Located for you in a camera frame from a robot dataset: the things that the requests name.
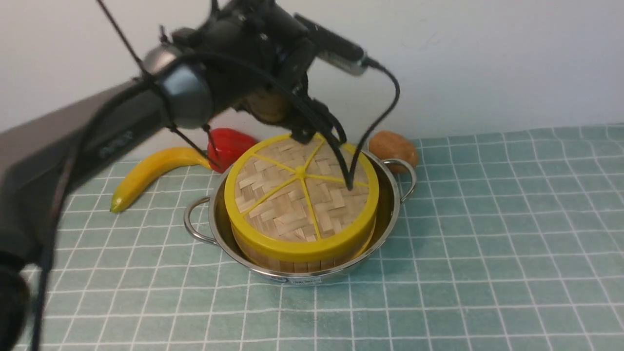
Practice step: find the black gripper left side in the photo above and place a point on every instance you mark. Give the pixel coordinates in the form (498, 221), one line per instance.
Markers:
(287, 103)

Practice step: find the woven bamboo steamer lid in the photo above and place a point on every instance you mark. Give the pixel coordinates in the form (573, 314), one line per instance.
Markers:
(279, 177)

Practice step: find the bamboo steamer basket yellow rim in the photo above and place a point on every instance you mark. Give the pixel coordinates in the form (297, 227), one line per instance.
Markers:
(303, 245)

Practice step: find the stainless steel pot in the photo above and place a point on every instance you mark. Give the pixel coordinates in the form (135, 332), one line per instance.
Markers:
(222, 236)

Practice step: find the red bell pepper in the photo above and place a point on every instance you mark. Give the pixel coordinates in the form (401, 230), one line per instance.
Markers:
(226, 146)

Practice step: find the brown potato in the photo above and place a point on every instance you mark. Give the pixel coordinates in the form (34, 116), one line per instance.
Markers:
(386, 144)

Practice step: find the yellow banana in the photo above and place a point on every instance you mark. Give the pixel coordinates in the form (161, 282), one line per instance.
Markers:
(149, 170)

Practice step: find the green checkered tablecloth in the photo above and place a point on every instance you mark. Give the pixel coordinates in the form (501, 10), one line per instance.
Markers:
(510, 242)

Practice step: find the wrist camera left side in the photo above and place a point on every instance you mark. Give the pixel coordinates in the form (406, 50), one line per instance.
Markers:
(334, 49)

